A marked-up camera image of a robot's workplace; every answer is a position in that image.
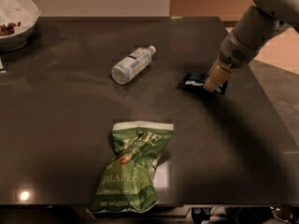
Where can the white bowl with food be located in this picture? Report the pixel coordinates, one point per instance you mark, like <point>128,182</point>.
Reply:
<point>18,19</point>

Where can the grey robot gripper body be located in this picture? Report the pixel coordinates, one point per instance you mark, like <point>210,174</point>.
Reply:
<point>232,55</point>

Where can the blue plastic water bottle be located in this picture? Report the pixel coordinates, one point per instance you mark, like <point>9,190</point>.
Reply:
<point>129,67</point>

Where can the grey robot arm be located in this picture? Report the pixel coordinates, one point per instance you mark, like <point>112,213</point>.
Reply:
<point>260,23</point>

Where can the green jalapeno chip bag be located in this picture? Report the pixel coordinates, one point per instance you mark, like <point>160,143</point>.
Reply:
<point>126,185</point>

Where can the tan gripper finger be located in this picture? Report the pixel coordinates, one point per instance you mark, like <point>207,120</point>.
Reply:
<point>217,76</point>

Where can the dark blue rxbar wrapper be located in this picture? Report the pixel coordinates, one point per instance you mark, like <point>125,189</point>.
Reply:
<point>193,82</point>

